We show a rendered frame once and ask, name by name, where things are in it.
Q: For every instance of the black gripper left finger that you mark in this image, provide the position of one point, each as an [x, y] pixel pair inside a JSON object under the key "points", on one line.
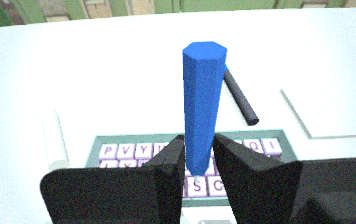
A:
{"points": [[152, 192]]}

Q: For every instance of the keyboard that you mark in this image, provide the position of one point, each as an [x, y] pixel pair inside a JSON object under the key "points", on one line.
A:
{"points": [[135, 149]]}

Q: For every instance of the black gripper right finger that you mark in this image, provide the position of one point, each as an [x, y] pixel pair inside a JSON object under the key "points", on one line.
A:
{"points": [[263, 190]]}

